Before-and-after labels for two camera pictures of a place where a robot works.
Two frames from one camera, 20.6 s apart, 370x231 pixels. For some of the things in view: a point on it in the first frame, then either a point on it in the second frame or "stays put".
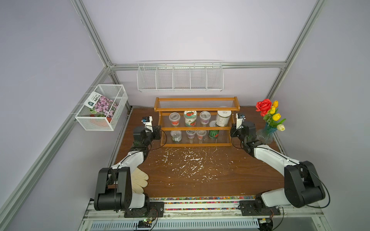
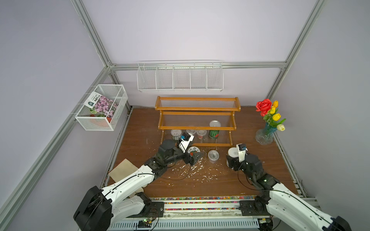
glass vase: [266, 135] stays put
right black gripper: [233, 132] -> [235, 160]
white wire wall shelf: [180, 76] stays put
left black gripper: [156, 132] -> [192, 160]
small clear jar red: [200, 134] stays put
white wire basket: [102, 108] stays put
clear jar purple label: [204, 116] -> [213, 156]
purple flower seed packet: [100, 104] stays put
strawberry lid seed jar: [190, 117] -> [192, 150]
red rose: [263, 106] stays put
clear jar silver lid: [176, 135] stays put
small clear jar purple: [191, 134] stays put
